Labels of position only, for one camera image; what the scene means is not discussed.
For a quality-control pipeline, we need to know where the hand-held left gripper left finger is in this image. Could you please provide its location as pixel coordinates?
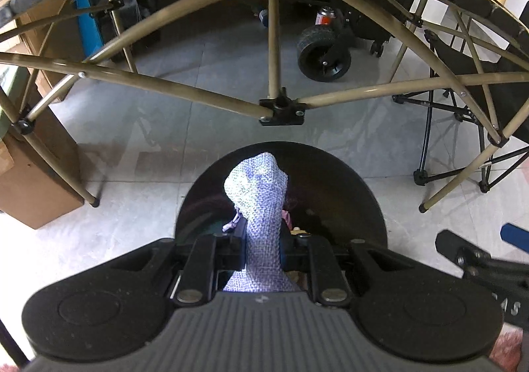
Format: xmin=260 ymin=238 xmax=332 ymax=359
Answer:
xmin=109 ymin=228 xmax=245 ymax=307

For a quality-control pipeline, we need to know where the blue plastic crate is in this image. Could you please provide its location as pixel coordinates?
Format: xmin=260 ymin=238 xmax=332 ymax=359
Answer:
xmin=74 ymin=0 xmax=104 ymax=56

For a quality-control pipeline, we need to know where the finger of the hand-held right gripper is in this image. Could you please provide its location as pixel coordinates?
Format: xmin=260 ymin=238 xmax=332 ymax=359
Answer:
xmin=500 ymin=223 xmax=529 ymax=249
xmin=436 ymin=229 xmax=503 ymax=274

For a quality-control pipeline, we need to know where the olive folding camping table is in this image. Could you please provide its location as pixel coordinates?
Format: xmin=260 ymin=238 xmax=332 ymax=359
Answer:
xmin=0 ymin=0 xmax=529 ymax=213

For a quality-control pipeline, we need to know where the person's right forearm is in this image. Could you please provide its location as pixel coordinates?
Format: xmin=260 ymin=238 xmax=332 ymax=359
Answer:
xmin=490 ymin=324 xmax=529 ymax=372

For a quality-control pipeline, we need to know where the cardboard box green liner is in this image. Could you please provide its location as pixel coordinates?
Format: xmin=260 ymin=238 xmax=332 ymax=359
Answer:
xmin=0 ymin=62 xmax=85 ymax=230

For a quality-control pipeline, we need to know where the black folding chair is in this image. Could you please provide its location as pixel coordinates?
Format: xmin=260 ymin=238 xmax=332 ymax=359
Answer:
xmin=392 ymin=27 xmax=529 ymax=194

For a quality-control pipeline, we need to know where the black trash bin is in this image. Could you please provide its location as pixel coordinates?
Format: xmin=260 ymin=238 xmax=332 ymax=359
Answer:
xmin=174 ymin=141 xmax=388 ymax=274

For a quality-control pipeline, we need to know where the large brown cardboard box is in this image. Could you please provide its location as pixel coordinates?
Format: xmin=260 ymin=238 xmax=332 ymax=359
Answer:
xmin=17 ymin=0 xmax=89 ymax=102

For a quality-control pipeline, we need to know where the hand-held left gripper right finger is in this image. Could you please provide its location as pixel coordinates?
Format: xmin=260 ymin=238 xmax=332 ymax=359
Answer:
xmin=278 ymin=232 xmax=418 ymax=307

